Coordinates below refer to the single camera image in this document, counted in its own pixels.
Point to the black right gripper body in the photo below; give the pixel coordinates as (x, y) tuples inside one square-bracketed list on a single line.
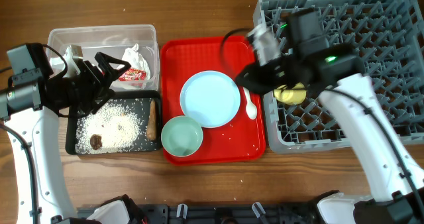
[(279, 71)]

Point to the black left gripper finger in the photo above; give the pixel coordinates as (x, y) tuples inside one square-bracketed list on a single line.
[(110, 73), (92, 98)]

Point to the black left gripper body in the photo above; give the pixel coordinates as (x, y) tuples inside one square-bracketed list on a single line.
[(81, 89)]

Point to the red snack wrapper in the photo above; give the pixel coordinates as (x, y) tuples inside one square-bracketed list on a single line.
[(133, 75)]

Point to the yellow plastic cup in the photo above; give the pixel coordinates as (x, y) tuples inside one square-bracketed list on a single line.
[(293, 96)]

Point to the white napkin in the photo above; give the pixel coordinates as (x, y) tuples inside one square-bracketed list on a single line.
[(136, 60)]

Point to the cooked white rice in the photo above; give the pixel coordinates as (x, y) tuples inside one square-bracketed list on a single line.
[(122, 125)]

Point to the dark brown food lump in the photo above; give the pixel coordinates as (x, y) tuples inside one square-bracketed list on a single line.
[(95, 142)]

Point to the brown bread stick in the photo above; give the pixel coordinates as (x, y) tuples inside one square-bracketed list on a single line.
[(151, 131)]

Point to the green rice bowl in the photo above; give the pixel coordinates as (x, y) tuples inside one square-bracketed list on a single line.
[(181, 136)]

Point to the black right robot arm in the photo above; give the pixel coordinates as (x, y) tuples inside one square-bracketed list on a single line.
[(336, 74)]

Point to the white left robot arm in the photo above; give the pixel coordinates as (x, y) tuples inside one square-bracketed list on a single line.
[(30, 111)]

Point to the grey dishwasher rack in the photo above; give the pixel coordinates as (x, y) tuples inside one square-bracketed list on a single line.
[(387, 35)]

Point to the black plastic tray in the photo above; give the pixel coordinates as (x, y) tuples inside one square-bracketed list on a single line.
[(153, 95)]

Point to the clear plastic storage bin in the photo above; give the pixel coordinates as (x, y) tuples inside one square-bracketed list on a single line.
[(114, 40)]

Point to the white plastic spoon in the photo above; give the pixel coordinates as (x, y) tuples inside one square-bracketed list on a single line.
[(251, 109)]

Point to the light blue plate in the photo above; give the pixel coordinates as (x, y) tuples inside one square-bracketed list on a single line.
[(211, 98)]

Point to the red serving tray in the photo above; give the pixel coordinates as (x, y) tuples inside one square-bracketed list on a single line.
[(239, 140)]

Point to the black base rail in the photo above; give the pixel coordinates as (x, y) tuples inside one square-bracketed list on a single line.
[(284, 213)]

